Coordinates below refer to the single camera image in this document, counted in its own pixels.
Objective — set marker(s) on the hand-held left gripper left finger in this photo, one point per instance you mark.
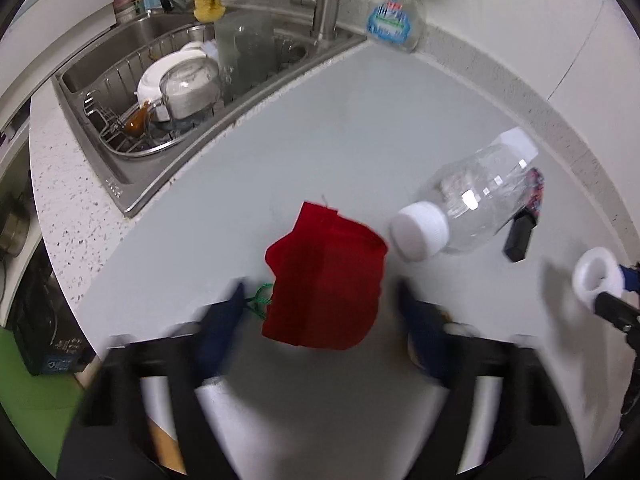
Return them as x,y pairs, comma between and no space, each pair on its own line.
220,330

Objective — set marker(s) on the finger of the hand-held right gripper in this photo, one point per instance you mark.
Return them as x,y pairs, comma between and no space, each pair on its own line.
631,277
617,310

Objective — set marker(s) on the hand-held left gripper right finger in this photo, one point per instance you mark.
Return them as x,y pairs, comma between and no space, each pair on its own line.
425,330

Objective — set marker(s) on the white tape roll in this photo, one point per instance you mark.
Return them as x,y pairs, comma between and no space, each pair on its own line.
580,280

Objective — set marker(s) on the red cloth pouch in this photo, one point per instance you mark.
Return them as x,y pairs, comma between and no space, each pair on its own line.
325,285

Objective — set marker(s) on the floral patterned black tube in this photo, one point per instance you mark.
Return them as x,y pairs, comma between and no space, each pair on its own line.
520,235

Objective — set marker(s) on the clear plastic bottle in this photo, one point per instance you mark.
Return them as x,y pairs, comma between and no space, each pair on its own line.
475,200

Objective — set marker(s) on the black bag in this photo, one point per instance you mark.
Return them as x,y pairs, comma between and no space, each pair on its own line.
45,330

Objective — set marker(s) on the green side cabinet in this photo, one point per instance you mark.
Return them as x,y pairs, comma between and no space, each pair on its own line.
35,400

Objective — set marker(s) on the brown wooden spoon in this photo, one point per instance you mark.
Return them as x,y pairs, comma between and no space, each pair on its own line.
135,122

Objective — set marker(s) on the steel pot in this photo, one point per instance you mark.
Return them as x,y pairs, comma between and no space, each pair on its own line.
12,227

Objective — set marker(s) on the white bowl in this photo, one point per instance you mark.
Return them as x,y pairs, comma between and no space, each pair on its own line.
155,77

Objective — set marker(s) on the white open shelf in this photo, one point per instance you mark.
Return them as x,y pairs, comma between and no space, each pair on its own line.
20,155

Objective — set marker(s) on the clear plastic tumbler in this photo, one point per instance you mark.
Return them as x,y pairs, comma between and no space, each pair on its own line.
250,45

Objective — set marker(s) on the hand soap pump bottle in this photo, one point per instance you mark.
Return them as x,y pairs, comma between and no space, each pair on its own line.
395,20

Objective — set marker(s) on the stainless steel sink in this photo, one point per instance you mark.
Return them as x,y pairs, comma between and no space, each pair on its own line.
115,35

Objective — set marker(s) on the steel gooseneck faucet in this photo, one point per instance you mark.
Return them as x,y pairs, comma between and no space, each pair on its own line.
325,10

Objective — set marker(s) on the white dishwasher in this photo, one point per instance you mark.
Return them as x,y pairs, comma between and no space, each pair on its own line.
40,35

